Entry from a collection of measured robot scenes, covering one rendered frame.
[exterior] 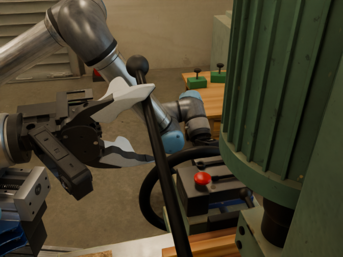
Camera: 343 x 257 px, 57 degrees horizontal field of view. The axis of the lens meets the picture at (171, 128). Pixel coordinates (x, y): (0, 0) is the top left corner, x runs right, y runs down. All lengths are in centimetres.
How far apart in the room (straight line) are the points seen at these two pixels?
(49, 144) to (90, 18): 42
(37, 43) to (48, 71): 263
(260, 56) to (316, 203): 11
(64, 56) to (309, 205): 333
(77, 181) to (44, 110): 14
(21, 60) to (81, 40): 24
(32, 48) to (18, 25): 251
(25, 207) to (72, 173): 58
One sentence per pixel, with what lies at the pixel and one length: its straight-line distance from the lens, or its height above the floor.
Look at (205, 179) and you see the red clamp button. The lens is 55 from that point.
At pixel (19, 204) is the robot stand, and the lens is 97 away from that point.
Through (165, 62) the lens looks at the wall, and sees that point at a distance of 355.
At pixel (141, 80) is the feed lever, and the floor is 121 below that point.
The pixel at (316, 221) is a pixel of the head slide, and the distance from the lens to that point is 23.
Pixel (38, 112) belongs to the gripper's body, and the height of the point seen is 116.
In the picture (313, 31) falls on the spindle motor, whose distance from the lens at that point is 22.
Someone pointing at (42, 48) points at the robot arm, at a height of 111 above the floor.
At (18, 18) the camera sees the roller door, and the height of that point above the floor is 63.
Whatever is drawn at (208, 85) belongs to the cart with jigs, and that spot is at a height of 53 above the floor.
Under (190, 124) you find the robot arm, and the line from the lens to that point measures 102.
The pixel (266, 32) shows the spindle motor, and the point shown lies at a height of 133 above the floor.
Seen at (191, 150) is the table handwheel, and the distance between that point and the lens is 73.
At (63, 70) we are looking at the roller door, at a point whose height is 9.
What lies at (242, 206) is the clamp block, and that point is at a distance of 61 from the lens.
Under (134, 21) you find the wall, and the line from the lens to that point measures 338.
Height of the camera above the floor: 140
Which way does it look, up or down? 33 degrees down
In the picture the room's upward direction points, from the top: straight up
